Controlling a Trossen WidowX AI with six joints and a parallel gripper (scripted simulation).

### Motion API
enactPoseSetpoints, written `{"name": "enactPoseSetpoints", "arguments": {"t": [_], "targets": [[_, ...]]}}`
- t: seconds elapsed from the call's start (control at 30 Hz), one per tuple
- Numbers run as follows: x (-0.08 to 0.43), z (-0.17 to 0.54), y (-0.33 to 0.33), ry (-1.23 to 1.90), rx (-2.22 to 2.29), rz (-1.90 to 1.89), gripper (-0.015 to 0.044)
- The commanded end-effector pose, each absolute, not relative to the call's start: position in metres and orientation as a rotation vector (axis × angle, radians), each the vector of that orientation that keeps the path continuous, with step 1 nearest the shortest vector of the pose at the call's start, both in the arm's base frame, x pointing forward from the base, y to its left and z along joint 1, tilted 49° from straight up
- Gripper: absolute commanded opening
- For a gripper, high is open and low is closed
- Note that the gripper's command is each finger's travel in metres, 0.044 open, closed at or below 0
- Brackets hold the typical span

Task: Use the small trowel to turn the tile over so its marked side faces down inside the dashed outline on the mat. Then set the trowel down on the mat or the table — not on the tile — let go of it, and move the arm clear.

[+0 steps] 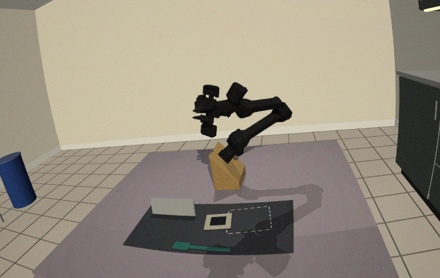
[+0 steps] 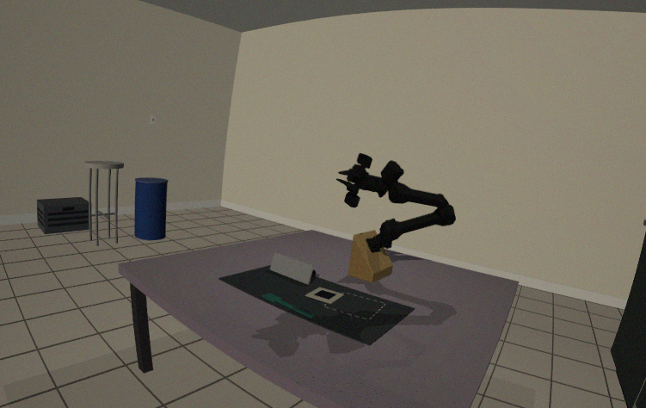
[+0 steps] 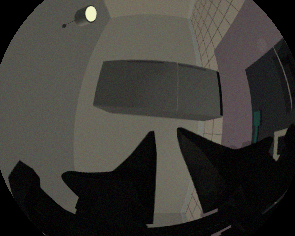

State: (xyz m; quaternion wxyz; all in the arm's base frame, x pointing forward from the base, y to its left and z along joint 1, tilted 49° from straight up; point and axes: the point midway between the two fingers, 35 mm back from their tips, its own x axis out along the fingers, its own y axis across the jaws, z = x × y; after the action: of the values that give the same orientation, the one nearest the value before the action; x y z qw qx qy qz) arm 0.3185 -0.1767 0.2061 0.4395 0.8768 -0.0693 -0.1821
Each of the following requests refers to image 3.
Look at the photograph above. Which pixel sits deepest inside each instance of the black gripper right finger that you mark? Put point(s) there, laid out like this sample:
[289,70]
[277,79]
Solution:
[213,167]

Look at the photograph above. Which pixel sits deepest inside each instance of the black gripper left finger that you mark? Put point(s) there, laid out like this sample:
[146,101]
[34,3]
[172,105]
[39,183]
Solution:
[133,182]

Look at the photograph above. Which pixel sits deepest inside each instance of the beige tile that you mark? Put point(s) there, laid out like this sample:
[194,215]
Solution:
[279,143]

